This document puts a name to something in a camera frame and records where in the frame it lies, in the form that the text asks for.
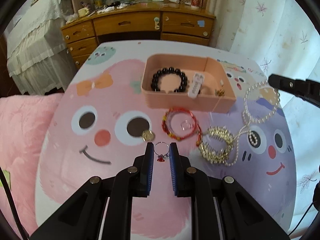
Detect pink jewelry box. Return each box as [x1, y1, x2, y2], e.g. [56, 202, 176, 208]
[141, 54, 236, 113]

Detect red string bracelet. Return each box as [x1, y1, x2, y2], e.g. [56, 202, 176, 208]
[162, 106, 203, 147]

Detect white pearl necklace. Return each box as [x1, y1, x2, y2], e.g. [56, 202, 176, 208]
[223, 80, 282, 168]

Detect cartoon printed table mat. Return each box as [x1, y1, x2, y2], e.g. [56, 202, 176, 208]
[35, 41, 296, 230]

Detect wooden desk with drawers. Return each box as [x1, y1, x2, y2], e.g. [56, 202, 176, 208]
[61, 2, 216, 69]

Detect pink fluffy blanket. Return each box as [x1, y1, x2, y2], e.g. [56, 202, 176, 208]
[1, 93, 63, 235]

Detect small gold earring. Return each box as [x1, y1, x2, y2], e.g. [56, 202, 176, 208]
[215, 89, 225, 97]

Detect black cable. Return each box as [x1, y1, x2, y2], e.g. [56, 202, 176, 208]
[287, 163, 320, 237]

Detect gold rhinestone bracelet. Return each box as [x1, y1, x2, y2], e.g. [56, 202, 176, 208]
[198, 126, 240, 165]

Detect gold coin pendant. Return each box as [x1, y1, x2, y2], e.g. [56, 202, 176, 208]
[142, 130, 155, 142]

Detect white lace bed cover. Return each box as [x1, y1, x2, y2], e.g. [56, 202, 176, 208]
[7, 0, 76, 95]

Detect silver ring with red charm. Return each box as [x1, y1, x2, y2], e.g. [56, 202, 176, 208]
[152, 141, 171, 163]

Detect black bead bracelet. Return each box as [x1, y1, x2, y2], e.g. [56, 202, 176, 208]
[150, 66, 189, 94]

